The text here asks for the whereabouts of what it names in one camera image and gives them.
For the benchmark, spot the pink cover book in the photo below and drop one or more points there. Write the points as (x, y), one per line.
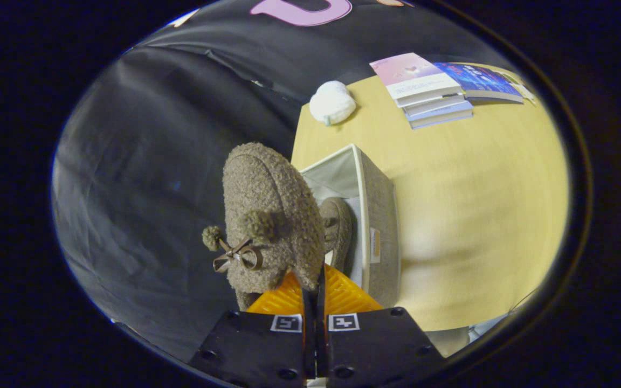
(413, 75)

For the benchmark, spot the brown fuzzy slipper shoe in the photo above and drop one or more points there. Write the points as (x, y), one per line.
(267, 194)
(337, 226)

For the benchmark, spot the grey fabric storage box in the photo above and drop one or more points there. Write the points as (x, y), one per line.
(383, 215)

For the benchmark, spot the white fluffy ball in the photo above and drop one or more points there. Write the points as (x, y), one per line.
(332, 102)

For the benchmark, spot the small white packet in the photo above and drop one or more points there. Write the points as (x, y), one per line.
(523, 89)

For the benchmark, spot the black backdrop cloth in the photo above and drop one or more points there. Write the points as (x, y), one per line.
(143, 161)

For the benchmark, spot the pale blue cover book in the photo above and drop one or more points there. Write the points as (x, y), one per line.
(442, 116)

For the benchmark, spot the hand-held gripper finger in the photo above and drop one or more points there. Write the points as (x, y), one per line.
(321, 323)
(308, 323)

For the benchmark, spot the white book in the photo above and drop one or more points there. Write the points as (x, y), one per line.
(434, 104)

